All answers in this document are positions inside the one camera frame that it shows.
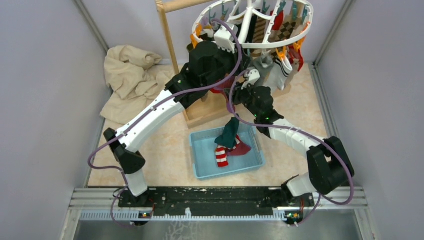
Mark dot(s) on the light blue plastic basket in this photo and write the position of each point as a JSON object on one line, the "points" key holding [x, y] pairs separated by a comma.
{"points": [[203, 146]]}

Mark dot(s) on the beige crumpled cloth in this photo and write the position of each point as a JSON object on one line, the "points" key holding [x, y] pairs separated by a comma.
{"points": [[136, 79]]}

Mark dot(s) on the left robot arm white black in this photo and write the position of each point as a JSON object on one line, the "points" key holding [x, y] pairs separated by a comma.
{"points": [[209, 65]]}

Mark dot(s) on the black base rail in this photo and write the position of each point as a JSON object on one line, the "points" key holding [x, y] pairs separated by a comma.
{"points": [[191, 204]]}

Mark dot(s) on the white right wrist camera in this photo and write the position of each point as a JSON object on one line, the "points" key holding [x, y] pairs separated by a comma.
{"points": [[251, 77]]}

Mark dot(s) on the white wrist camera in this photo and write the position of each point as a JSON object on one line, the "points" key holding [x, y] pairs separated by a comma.
{"points": [[251, 77], [224, 40]]}

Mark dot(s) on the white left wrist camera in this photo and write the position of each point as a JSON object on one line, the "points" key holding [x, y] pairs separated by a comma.
{"points": [[224, 40]]}

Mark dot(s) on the red sock at right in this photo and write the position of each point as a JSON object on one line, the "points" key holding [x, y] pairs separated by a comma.
{"points": [[278, 21]]}

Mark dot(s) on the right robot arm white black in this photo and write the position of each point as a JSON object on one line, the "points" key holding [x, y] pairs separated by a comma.
{"points": [[328, 163]]}

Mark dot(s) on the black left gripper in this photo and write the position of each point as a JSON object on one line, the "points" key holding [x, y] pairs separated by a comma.
{"points": [[245, 62]]}

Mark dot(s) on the grey ankle sock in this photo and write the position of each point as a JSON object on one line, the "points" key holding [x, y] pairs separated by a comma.
{"points": [[264, 64]]}

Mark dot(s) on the red and cream sock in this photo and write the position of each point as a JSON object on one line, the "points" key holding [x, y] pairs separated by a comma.
{"points": [[296, 61]]}

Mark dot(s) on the maroon pink sock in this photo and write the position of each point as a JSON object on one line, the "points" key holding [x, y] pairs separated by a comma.
{"points": [[220, 88]]}

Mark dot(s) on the wooden hanger stand frame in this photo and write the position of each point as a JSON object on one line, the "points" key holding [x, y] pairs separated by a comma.
{"points": [[212, 106]]}

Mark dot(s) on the maroon purple yellow sock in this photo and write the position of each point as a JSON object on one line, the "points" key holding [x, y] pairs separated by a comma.
{"points": [[240, 148]]}

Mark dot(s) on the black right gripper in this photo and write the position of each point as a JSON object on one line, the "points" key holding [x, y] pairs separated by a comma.
{"points": [[238, 91]]}

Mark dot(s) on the white black striped sock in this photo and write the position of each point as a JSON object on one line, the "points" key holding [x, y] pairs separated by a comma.
{"points": [[279, 74]]}

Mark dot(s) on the red white striped sock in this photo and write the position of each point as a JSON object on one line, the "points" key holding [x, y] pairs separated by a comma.
{"points": [[221, 153]]}

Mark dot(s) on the dark teal sock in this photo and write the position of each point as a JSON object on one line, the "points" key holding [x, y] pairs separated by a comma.
{"points": [[228, 137]]}

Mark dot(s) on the orange hanger clip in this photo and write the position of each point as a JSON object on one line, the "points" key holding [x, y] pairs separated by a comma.
{"points": [[281, 53]]}

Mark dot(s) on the white plastic sock hanger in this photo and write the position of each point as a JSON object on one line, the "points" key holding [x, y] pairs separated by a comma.
{"points": [[252, 20]]}

